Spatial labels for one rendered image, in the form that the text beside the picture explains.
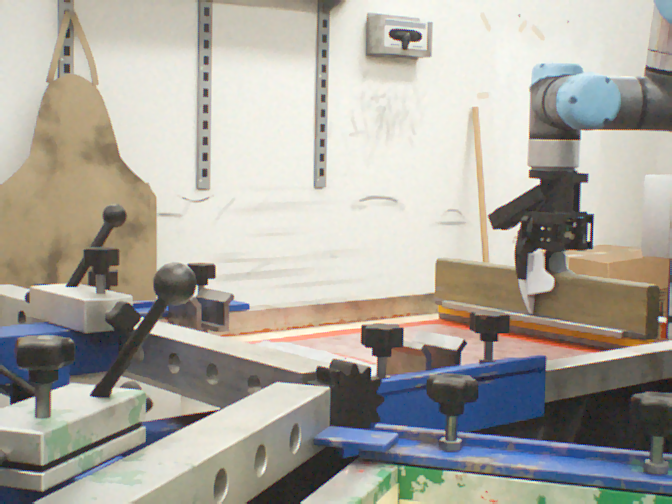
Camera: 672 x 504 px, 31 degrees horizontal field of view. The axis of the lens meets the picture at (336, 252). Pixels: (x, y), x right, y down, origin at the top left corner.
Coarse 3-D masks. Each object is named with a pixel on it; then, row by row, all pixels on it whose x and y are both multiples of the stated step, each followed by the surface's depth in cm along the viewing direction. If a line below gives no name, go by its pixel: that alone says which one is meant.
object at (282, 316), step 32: (160, 320) 166; (256, 320) 177; (288, 320) 181; (320, 320) 185; (352, 320) 190; (608, 352) 148; (640, 352) 149; (160, 384) 139; (576, 384) 140; (608, 384) 144
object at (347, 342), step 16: (432, 320) 194; (448, 320) 194; (304, 336) 176; (320, 336) 176; (336, 336) 176; (352, 336) 176; (464, 336) 179; (512, 336) 180; (528, 336) 180; (336, 352) 163; (352, 352) 163; (368, 352) 164
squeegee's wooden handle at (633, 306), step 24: (456, 264) 190; (480, 264) 186; (456, 288) 190; (480, 288) 186; (504, 288) 182; (576, 288) 172; (600, 288) 168; (624, 288) 165; (648, 288) 163; (552, 312) 175; (576, 312) 172; (600, 312) 169; (624, 312) 166; (648, 312) 163; (648, 336) 164
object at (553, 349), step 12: (468, 348) 169; (480, 348) 169; (504, 348) 169; (516, 348) 169; (528, 348) 170; (540, 348) 170; (552, 348) 170; (564, 348) 170; (576, 348) 171; (588, 348) 171; (600, 348) 171; (372, 360) 158; (468, 360) 159
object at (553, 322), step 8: (448, 304) 190; (456, 304) 188; (464, 304) 187; (472, 304) 188; (504, 312) 181; (512, 312) 180; (520, 320) 178; (528, 320) 177; (536, 320) 176; (544, 320) 175; (552, 320) 174; (560, 320) 173; (568, 328) 172; (576, 328) 171; (584, 328) 169; (592, 328) 168; (600, 328) 167; (608, 328) 167; (608, 336) 166; (616, 336) 165; (624, 336) 165
